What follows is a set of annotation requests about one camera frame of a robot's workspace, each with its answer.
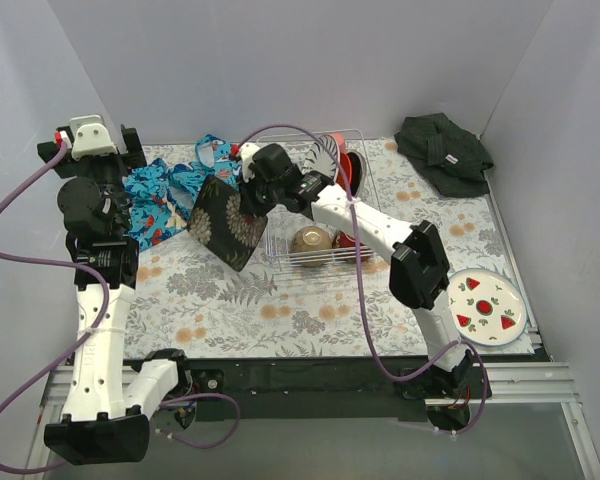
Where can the blue patterned cloth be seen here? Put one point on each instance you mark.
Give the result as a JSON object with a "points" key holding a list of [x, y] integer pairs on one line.
{"points": [[163, 192]]}

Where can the red bowl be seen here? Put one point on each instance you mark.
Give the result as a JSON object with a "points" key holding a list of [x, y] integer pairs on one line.
{"points": [[344, 249]]}

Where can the beige ceramic bowl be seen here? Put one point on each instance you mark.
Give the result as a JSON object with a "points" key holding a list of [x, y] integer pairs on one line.
{"points": [[310, 247]]}

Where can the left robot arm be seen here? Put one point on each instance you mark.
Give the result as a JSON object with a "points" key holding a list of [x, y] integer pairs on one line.
{"points": [[103, 420]]}

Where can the orange round plate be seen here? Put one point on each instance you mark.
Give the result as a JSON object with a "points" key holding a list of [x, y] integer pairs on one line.
{"points": [[345, 174]]}

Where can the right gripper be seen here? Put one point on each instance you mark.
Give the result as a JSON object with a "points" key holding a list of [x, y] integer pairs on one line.
{"points": [[253, 198]]}

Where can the black round plate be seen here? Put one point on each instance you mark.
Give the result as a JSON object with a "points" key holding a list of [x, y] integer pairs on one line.
{"points": [[359, 171]]}

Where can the aluminium frame rail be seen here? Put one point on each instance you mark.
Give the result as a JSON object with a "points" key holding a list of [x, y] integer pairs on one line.
{"points": [[532, 427]]}

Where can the pink plastic cup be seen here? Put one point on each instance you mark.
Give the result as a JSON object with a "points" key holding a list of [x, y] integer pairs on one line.
{"points": [[337, 142]]}

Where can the dark square plate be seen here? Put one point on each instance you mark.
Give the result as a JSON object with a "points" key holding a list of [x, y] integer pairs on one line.
{"points": [[217, 222]]}

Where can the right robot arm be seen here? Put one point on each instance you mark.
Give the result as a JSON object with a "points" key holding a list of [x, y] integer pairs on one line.
{"points": [[418, 264]]}

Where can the blue striped white plate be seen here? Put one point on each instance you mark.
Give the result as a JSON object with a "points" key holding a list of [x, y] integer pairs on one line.
{"points": [[322, 156]]}

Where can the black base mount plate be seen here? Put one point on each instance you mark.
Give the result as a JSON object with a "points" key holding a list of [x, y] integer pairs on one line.
{"points": [[318, 388]]}

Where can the watermelon pattern plate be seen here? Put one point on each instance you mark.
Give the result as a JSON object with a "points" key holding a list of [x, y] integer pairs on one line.
{"points": [[486, 307]]}

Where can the dark green shirt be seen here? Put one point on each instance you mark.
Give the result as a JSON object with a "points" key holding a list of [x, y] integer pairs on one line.
{"points": [[451, 159]]}

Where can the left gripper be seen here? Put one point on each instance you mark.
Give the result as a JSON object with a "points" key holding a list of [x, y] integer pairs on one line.
{"points": [[130, 145]]}

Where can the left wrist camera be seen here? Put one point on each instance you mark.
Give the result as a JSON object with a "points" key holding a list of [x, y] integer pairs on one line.
{"points": [[86, 136]]}

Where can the white wire dish rack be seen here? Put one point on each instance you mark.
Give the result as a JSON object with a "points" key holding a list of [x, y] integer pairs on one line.
{"points": [[279, 238]]}

